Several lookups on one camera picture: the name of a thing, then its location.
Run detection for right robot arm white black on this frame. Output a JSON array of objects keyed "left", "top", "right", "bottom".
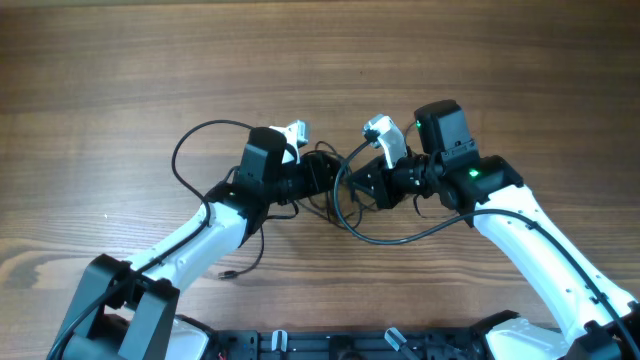
[{"left": 347, "top": 100, "right": 639, "bottom": 359}]

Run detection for black cable bundle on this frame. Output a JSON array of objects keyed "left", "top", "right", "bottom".
[{"left": 218, "top": 140, "right": 381, "bottom": 280}]

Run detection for left camera cable black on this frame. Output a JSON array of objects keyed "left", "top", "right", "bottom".
[{"left": 47, "top": 119, "right": 256, "bottom": 360}]

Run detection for camera cable black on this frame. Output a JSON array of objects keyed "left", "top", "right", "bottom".
[
  {"left": 47, "top": 119, "right": 256, "bottom": 360},
  {"left": 332, "top": 130, "right": 640, "bottom": 346}
]

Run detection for right camera cable black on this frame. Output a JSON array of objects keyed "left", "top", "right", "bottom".
[{"left": 332, "top": 130, "right": 640, "bottom": 346}]

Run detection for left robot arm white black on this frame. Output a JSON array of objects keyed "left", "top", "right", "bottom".
[{"left": 48, "top": 121, "right": 340, "bottom": 359}]

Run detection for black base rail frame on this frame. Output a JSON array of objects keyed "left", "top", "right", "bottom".
[{"left": 202, "top": 328, "right": 492, "bottom": 360}]

